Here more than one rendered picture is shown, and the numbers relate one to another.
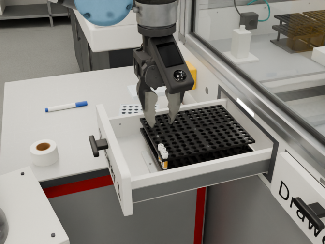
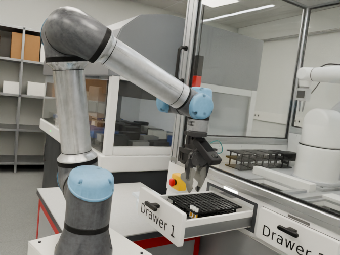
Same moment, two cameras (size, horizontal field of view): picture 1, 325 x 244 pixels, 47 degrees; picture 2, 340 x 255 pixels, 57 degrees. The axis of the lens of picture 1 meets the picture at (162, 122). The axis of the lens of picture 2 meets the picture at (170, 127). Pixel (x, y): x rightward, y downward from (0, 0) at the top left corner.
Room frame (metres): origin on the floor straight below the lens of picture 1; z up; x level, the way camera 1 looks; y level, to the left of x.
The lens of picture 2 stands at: (-0.36, 0.38, 1.28)
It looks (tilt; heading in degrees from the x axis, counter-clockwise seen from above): 5 degrees down; 345
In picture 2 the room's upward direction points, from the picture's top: 6 degrees clockwise
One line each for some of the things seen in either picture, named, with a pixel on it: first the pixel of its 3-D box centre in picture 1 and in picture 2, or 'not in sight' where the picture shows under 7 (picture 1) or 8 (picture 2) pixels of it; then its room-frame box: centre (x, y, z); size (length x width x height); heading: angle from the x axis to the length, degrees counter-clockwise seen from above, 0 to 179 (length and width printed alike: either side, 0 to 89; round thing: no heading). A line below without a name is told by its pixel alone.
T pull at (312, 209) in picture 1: (313, 211); (290, 230); (0.47, -0.26, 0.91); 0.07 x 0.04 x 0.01; 18
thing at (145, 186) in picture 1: (197, 141); (205, 210); (0.74, -0.09, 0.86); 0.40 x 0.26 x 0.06; 108
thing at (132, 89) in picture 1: (147, 90); (146, 195); (1.19, 0.06, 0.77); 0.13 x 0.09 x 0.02; 109
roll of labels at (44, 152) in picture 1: (44, 152); not in sight; (0.80, 0.32, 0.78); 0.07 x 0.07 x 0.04
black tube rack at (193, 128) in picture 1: (194, 140); (203, 209); (0.74, -0.08, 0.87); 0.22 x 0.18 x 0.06; 108
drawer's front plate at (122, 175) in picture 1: (112, 154); (159, 213); (0.67, 0.11, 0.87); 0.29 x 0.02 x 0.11; 18
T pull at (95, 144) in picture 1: (99, 144); (153, 205); (0.67, 0.14, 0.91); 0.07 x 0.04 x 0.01; 18
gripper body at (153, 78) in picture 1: (156, 53); (194, 148); (0.68, 0.01, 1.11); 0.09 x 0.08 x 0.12; 20
